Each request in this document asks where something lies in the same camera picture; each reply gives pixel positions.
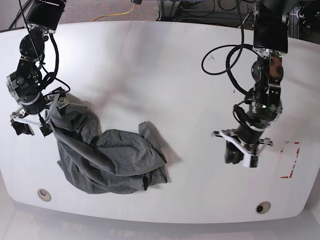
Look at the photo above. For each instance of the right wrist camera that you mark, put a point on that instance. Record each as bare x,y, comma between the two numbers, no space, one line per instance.
46,129

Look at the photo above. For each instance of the white power strip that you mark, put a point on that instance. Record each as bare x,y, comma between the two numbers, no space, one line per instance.
300,14

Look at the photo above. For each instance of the red tape rectangle marking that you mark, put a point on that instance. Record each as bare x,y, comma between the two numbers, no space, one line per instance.
288,158

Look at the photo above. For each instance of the grey t-shirt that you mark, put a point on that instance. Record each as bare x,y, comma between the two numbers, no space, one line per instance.
113,161

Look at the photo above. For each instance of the left table cable grommet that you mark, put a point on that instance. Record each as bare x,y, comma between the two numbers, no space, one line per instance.
44,195

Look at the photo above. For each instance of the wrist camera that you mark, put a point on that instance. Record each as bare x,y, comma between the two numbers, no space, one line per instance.
250,160
46,129

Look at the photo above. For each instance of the aluminium frame stand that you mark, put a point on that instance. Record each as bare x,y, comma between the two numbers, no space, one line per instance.
167,9

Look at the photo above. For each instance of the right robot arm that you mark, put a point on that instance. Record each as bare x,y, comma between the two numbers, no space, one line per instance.
26,84

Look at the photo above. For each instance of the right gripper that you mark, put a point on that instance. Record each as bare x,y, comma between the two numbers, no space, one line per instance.
39,111

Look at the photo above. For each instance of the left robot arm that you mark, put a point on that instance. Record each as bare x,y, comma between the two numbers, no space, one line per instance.
270,41

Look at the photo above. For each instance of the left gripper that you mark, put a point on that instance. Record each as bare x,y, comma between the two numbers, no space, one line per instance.
246,138

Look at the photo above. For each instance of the right table cable grommet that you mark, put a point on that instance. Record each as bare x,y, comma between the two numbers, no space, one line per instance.
263,207

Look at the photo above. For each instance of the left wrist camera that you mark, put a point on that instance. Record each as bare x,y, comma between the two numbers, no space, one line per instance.
250,160

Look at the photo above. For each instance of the table cable grommet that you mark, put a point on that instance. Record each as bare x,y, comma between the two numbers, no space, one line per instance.
263,207
44,195

